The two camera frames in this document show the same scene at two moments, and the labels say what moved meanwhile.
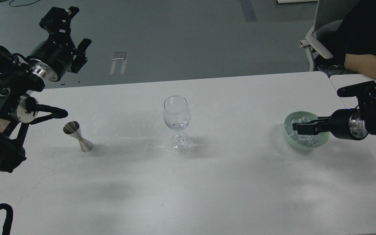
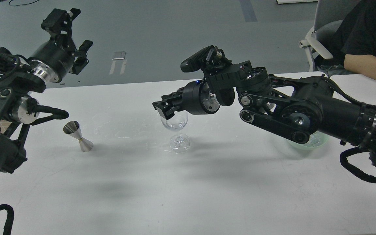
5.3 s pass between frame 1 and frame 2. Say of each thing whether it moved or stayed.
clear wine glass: stayed
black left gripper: stayed
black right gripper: moved
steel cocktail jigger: stayed
